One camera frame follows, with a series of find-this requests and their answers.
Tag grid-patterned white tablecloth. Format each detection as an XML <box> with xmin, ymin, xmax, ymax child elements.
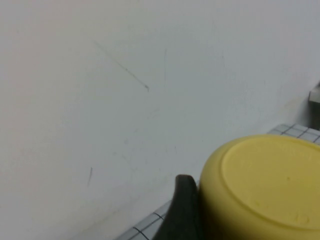
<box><xmin>117</xmin><ymin>123</ymin><xmax>320</xmax><ymax>240</ymax></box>

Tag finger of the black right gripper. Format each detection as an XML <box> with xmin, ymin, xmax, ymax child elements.
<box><xmin>153</xmin><ymin>174</ymin><xmax>202</xmax><ymax>240</ymax></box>

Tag grey metal post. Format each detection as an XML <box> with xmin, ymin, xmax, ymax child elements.
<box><xmin>308</xmin><ymin>80</ymin><xmax>320</xmax><ymax>131</ymax></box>

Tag yellow plastic cup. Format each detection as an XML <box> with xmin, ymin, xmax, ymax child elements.
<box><xmin>199</xmin><ymin>134</ymin><xmax>320</xmax><ymax>240</ymax></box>

